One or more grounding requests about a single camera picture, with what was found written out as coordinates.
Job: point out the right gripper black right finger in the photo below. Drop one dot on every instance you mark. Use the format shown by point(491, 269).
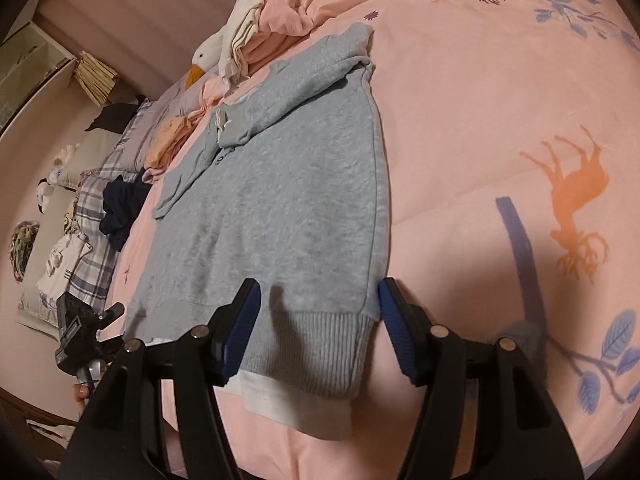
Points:
point(519, 434)

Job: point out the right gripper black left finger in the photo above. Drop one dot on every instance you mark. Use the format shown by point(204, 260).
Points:
point(120, 435)

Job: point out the grey sweatshirt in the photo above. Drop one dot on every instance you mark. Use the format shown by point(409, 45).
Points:
point(287, 186)

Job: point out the left hand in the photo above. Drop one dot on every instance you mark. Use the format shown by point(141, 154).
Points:
point(82, 394)

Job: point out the plaid pillow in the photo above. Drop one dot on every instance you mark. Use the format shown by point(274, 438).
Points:
point(91, 279)

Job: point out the dark navy garment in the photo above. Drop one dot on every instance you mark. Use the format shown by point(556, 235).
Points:
point(122, 203)

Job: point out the folded orange garment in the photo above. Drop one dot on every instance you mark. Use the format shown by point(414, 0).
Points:
point(170, 137)

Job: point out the grey purple pillow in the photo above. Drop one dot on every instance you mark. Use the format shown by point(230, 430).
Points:
point(165, 105)

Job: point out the stack of books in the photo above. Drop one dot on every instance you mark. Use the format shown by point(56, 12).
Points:
point(95, 77)

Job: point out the folded pink garment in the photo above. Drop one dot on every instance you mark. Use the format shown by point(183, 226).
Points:
point(281, 24)

